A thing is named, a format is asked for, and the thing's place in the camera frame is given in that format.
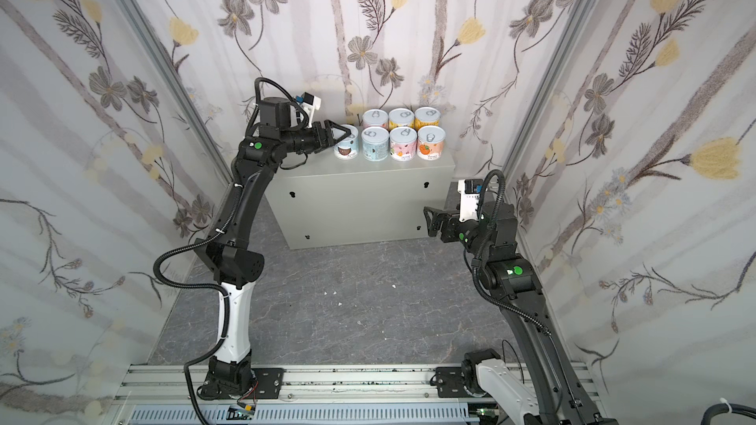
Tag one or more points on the orange persimmon label can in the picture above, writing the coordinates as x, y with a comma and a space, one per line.
430, 142

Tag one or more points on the grey metal cabinet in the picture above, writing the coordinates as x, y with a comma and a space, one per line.
331, 201

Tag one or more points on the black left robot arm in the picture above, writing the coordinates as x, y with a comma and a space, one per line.
278, 127

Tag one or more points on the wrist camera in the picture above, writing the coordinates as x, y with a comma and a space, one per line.
469, 191
310, 104

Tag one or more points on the white slotted cable duct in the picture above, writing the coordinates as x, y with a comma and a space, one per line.
347, 413

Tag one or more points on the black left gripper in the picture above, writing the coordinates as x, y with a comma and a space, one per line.
319, 136

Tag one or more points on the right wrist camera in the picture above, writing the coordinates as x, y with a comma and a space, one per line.
469, 191

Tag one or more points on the purple label can front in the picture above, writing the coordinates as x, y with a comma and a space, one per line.
375, 118

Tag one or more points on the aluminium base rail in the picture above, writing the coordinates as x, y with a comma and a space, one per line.
403, 383

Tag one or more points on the pink label can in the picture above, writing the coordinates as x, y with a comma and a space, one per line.
403, 143

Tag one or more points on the blue label can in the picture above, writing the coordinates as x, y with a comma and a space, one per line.
375, 144
348, 148

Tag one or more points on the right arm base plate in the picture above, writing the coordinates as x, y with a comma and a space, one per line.
450, 382

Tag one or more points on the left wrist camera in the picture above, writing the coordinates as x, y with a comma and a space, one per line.
310, 104

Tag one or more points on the yellow white label can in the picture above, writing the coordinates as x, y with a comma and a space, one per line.
401, 117

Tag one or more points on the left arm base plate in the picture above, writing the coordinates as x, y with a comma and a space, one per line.
260, 382

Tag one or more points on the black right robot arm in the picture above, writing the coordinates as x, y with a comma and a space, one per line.
548, 390

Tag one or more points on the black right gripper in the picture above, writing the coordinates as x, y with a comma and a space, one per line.
445, 224

